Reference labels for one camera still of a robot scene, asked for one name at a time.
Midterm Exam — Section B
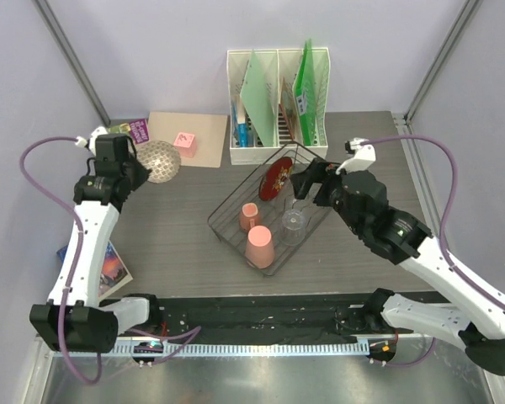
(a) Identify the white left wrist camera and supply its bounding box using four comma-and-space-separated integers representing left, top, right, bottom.
74, 125, 109, 156

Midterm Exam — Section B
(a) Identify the illustrated book in organizer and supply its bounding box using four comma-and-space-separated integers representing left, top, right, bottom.
279, 78, 297, 141

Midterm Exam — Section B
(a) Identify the blue Jane Eyre book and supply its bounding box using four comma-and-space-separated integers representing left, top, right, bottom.
56, 242, 134, 300

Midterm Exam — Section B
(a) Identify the white slotted cable duct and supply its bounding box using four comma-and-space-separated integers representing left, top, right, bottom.
102, 338, 369, 358

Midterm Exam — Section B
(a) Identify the white file organizer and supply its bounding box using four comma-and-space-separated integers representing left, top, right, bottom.
226, 46, 331, 165

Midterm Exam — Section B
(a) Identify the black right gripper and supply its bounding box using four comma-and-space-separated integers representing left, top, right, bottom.
290, 157, 364, 236

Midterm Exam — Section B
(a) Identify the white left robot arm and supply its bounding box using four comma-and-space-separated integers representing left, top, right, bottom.
29, 134, 162, 354

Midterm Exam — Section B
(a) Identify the pink cube block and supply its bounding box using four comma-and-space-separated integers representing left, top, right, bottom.
173, 132, 197, 158

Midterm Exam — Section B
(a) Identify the pink ceramic mug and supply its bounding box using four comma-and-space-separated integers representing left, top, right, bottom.
239, 202, 260, 232

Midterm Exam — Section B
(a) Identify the light green folder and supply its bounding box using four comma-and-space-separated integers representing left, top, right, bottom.
240, 50, 278, 147

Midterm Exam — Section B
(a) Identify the black wire dish rack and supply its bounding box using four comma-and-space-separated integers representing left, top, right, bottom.
207, 142, 329, 277

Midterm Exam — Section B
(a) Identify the purple paperback book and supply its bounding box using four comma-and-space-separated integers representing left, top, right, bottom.
108, 119, 150, 145

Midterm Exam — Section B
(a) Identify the red floral lacquer plate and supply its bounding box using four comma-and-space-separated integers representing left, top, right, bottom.
258, 157, 294, 201

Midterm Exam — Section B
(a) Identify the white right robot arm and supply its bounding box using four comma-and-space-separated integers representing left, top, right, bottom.
290, 158, 505, 376

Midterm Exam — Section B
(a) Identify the blue booklet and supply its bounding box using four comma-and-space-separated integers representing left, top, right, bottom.
231, 95, 253, 147

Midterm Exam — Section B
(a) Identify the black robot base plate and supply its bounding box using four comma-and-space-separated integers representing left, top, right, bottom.
137, 294, 395, 345

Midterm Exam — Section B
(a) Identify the bright green mesh folder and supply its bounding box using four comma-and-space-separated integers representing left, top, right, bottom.
294, 39, 316, 146

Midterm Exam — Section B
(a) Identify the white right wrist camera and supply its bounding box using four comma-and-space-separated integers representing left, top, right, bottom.
336, 138, 376, 175

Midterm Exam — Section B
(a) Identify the brown patterned ceramic bowl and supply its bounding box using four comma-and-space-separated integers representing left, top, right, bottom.
137, 141, 181, 183

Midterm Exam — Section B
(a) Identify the pink plastic tumbler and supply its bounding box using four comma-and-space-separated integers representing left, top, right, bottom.
245, 226, 275, 269

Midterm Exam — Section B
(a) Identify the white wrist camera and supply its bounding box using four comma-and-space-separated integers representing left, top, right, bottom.
336, 138, 376, 175
74, 125, 109, 156

